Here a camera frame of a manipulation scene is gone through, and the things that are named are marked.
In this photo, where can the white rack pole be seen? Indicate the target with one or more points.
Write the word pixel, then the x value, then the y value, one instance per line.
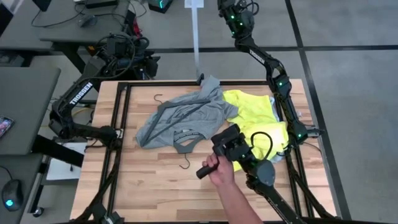
pixel 196 37

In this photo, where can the black computer tower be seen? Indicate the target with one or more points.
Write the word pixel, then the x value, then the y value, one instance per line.
pixel 136 29

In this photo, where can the yellow t-shirt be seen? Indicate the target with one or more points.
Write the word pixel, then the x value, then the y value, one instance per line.
pixel 255 109

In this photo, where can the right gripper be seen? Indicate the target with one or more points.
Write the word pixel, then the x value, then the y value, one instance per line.
pixel 230 6

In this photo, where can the light blue patterned shirt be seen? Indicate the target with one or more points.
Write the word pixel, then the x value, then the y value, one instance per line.
pixel 275 112

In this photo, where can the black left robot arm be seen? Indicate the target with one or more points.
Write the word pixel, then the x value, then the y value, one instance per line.
pixel 81 93

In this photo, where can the black monitor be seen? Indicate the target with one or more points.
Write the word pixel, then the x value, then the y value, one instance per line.
pixel 42 3
pixel 4 18

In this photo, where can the black box on desk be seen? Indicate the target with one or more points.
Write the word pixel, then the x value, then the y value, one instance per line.
pixel 101 3

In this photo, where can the black pole clamp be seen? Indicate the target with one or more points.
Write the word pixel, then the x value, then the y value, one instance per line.
pixel 201 79

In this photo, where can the grey computer mouse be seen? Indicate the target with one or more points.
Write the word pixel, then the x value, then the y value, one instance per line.
pixel 88 20

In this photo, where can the person's forearm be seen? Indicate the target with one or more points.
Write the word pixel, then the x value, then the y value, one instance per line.
pixel 236 202

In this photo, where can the black computer mouse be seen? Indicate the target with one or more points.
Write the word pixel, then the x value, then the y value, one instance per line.
pixel 12 193

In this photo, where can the black desk foot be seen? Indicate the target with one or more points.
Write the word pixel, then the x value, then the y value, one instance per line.
pixel 57 151

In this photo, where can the smartphone with colourful screen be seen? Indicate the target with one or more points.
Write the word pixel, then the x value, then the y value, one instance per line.
pixel 4 126

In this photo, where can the dark grey desk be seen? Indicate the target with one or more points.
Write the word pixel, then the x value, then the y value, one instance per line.
pixel 105 29

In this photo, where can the person's hand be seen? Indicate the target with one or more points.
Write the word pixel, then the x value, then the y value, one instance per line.
pixel 222 172

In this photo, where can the black aluminium table frame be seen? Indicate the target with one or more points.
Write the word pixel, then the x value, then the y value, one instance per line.
pixel 155 83

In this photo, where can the black device with cyan light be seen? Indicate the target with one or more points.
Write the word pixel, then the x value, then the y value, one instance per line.
pixel 161 7

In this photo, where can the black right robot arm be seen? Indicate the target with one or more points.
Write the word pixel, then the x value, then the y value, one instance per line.
pixel 256 56

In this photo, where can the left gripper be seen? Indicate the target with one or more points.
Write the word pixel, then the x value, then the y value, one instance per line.
pixel 130 65

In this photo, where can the grey t-shirt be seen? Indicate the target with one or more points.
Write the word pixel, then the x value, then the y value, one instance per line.
pixel 199 118

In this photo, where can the white paper sheet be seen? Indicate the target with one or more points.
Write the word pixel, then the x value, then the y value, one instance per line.
pixel 62 171

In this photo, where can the black caster wheel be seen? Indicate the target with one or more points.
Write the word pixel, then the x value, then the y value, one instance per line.
pixel 38 212

